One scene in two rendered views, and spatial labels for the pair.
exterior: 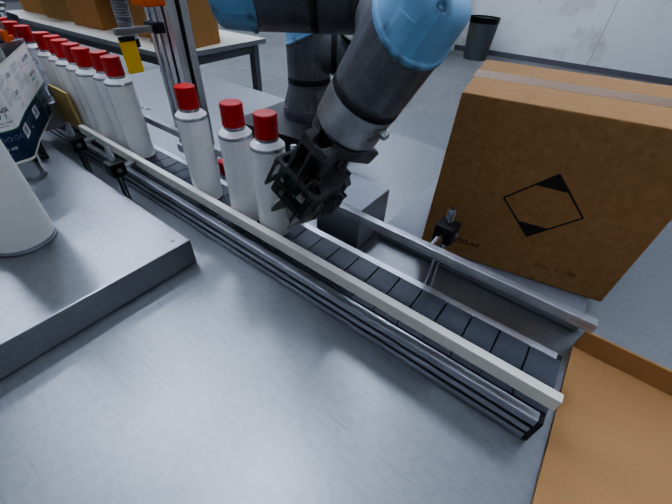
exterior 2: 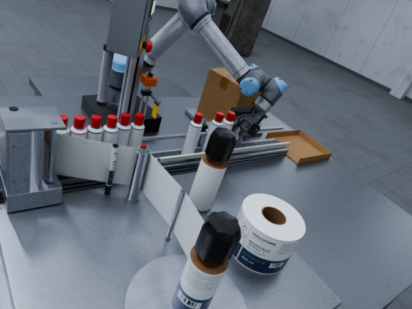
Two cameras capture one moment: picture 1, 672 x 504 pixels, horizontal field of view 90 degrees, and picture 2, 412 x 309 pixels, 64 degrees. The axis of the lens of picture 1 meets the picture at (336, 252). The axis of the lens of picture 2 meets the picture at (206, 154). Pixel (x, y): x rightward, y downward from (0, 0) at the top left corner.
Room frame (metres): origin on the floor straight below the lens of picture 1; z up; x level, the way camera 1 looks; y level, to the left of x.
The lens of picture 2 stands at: (0.27, 1.43, 1.61)
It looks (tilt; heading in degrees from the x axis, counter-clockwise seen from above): 30 degrees down; 280
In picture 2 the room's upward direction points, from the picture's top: 19 degrees clockwise
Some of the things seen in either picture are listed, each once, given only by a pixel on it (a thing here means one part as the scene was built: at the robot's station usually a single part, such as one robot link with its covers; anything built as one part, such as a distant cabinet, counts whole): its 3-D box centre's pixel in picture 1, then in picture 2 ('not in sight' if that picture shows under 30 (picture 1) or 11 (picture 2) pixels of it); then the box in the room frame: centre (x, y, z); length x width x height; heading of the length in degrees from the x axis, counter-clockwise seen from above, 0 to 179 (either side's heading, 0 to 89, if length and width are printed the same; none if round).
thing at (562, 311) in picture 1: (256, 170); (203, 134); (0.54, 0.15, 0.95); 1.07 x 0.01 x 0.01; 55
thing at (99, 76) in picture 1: (117, 104); (121, 140); (0.75, 0.50, 0.98); 0.05 x 0.05 x 0.20
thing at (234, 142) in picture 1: (240, 167); (213, 134); (0.50, 0.17, 0.98); 0.05 x 0.05 x 0.20
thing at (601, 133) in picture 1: (539, 172); (235, 99); (0.54, -0.34, 0.99); 0.30 x 0.24 x 0.27; 66
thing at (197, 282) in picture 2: not in sight; (205, 267); (0.29, 0.89, 1.04); 0.09 x 0.09 x 0.29
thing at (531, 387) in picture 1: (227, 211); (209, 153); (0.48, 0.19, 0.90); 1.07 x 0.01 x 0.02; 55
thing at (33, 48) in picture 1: (42, 71); not in sight; (0.96, 0.81, 0.98); 0.05 x 0.05 x 0.20
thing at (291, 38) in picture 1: (311, 47); (124, 69); (1.01, 0.10, 1.07); 0.13 x 0.12 x 0.14; 91
